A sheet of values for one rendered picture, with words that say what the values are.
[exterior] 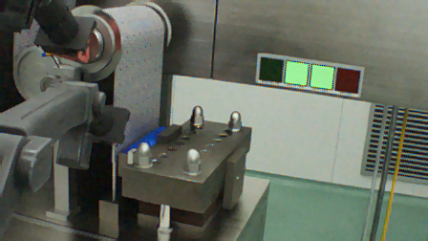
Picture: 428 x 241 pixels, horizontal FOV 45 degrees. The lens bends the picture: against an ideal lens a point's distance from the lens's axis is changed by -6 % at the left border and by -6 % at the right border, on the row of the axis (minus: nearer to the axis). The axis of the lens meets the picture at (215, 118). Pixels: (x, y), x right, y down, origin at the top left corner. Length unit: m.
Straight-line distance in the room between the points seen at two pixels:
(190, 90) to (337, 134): 1.06
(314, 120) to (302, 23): 2.48
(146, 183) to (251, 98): 2.76
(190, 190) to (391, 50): 0.56
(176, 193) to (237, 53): 0.42
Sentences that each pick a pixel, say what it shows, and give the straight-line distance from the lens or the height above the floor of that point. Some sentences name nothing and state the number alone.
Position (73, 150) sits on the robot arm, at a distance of 0.89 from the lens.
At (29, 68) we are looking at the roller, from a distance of 1.15.
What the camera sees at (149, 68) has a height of 1.18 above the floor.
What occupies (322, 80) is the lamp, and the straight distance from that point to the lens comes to 1.26.
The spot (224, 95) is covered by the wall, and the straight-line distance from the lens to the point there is 3.79.
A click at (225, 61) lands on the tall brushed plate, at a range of 1.31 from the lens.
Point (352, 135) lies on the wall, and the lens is 3.71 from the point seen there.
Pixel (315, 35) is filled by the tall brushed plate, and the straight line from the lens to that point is 1.26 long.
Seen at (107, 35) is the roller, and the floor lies 1.27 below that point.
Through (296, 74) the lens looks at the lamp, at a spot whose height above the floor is 1.18.
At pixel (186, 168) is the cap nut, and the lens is 1.02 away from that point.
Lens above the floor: 1.40
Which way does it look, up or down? 15 degrees down
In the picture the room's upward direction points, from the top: 5 degrees clockwise
